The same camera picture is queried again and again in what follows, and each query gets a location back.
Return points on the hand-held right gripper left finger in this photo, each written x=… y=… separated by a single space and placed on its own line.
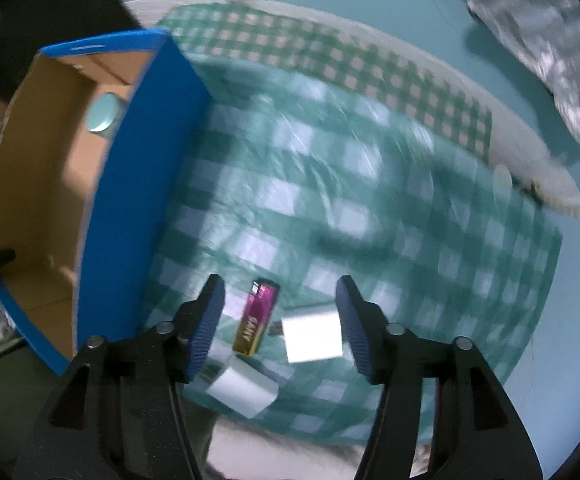
x=209 y=320

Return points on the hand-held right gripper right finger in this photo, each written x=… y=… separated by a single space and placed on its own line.
x=352 y=320

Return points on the white charger adapter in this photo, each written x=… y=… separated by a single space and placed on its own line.
x=242 y=387
x=312 y=338

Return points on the purple gold battery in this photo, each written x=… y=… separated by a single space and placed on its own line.
x=256 y=317

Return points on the blue cardboard box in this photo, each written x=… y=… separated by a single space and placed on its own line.
x=134 y=185

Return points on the green white checked tablecloth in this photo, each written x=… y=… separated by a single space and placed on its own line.
x=370 y=210

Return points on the dark green cloth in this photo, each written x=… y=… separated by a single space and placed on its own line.
x=14 y=410

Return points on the person's head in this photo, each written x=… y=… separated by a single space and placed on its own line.
x=44 y=10

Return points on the small-checked green beige cloth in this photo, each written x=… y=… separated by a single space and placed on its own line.
x=320 y=45

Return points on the silver foil bag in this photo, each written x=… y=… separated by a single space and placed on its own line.
x=545 y=35

